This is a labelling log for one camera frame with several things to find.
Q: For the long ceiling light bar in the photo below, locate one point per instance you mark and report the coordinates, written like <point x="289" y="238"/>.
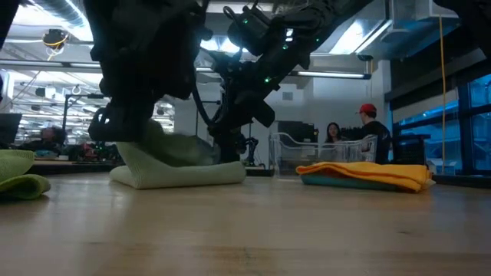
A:
<point x="330" y="74"/>

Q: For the orange microfiber towel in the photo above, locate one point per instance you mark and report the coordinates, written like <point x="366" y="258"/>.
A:
<point x="364" y="170"/>

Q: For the person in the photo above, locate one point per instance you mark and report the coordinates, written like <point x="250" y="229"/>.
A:
<point x="50" y="138"/>
<point x="374" y="132"/>
<point x="333" y="134"/>

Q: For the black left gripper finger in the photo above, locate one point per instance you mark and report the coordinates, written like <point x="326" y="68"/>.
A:
<point x="122" y="128"/>

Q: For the pale green microfiber towel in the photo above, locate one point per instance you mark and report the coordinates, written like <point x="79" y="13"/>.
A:
<point x="172" y="174"/>

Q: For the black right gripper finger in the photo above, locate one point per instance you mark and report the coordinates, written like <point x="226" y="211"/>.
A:
<point x="232" y="145"/>

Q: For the clear plastic bin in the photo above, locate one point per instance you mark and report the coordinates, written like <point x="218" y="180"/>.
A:
<point x="291" y="153"/>

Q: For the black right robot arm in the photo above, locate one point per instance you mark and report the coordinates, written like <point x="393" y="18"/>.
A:
<point x="314" y="23"/>

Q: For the black monitor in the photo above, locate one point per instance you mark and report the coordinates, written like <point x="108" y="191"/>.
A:
<point x="9" y="128"/>

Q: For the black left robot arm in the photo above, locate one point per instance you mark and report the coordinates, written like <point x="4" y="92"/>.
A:
<point x="5" y="19"/>

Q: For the white box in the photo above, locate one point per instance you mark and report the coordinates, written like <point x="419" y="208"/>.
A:
<point x="435" y="166"/>

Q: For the lime green microfiber towel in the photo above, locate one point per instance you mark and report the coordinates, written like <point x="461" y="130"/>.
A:
<point x="19" y="184"/>

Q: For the teal microfiber towel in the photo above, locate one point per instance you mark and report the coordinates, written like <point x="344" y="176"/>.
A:
<point x="345" y="183"/>

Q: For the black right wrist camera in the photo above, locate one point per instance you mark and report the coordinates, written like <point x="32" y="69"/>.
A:
<point x="249" y="28"/>

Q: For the black crate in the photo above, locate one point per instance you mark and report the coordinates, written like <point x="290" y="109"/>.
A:
<point x="410" y="153"/>

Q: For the black ceiling dome device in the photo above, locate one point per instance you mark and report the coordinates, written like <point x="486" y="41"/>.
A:
<point x="55" y="38"/>

